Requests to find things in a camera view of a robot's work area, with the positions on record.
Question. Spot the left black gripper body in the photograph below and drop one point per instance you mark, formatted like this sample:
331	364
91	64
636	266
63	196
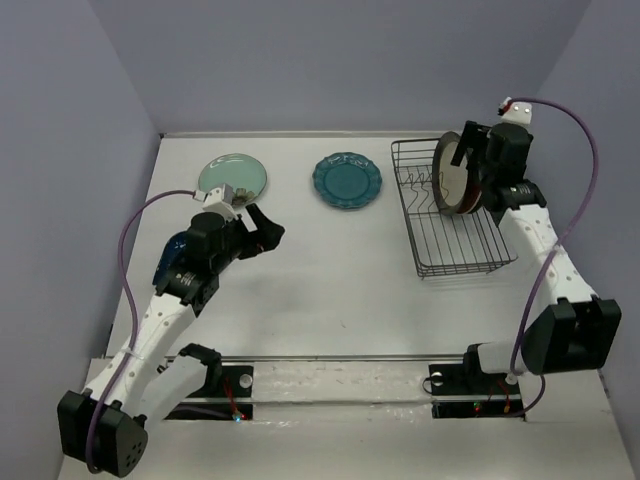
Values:
237	242

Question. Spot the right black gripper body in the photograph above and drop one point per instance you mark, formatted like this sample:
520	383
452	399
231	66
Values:
479	156

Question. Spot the red and teal floral plate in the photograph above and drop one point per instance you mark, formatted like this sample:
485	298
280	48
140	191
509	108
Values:
471	200

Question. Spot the cream plate with metallic rim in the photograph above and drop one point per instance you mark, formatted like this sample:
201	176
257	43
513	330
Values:
449	182

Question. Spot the light green round plate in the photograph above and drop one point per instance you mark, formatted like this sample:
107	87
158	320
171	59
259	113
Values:
245	174

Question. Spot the teal scalloped edge plate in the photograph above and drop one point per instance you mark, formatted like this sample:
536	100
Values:
347	180

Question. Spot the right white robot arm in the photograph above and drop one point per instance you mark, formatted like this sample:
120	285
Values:
565	326

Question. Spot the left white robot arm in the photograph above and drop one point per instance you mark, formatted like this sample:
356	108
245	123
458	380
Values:
106	425

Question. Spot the navy blue leaf-shaped dish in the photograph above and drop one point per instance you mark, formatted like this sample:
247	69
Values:
173	247

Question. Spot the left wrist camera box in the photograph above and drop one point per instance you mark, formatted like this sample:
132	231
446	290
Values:
219	201

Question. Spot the black wire dish rack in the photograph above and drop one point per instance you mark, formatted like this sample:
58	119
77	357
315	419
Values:
442	245

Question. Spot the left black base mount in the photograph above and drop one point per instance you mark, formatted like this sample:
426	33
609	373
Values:
230	399

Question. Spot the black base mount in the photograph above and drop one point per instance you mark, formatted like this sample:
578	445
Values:
230	399
463	391

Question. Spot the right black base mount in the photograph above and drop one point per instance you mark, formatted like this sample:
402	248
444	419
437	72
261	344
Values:
463	391

